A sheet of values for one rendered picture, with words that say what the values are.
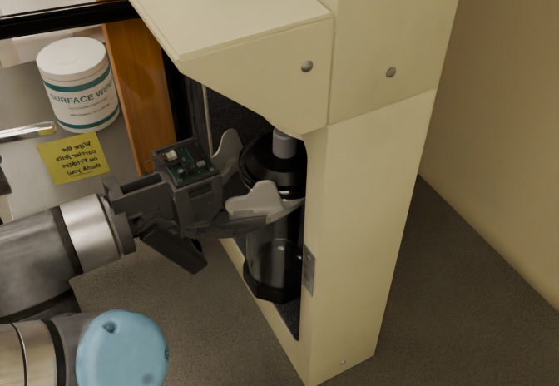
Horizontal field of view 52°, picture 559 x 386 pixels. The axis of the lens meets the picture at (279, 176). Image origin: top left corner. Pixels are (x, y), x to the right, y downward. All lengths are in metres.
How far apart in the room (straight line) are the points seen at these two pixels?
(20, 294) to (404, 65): 0.41
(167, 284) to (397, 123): 0.55
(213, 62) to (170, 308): 0.60
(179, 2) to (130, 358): 0.27
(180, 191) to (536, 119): 0.54
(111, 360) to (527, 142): 0.68
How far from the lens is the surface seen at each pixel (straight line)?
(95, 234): 0.60
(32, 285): 0.60
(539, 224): 0.98
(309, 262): 0.61
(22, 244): 0.60
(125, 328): 0.47
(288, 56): 0.40
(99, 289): 0.96
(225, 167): 0.69
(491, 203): 1.04
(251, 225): 0.63
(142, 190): 0.59
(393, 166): 0.55
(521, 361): 0.93
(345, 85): 0.44
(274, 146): 0.65
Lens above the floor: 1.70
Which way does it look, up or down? 45 degrees down
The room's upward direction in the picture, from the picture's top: straight up
